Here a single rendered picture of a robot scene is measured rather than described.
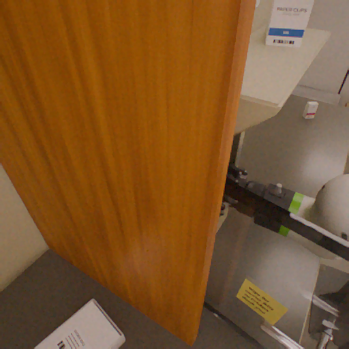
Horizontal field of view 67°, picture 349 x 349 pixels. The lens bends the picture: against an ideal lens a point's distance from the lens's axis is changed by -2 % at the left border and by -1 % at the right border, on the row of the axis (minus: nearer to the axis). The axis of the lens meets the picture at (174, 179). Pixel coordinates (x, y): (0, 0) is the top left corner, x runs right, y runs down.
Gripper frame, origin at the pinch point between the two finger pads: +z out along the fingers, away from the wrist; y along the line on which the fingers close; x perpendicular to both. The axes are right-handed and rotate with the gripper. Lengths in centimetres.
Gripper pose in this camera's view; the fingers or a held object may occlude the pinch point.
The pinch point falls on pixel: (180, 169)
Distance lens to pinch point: 66.6
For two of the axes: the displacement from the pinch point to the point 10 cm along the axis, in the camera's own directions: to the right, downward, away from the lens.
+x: 0.0, 7.3, 6.8
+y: -5.3, 5.8, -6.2
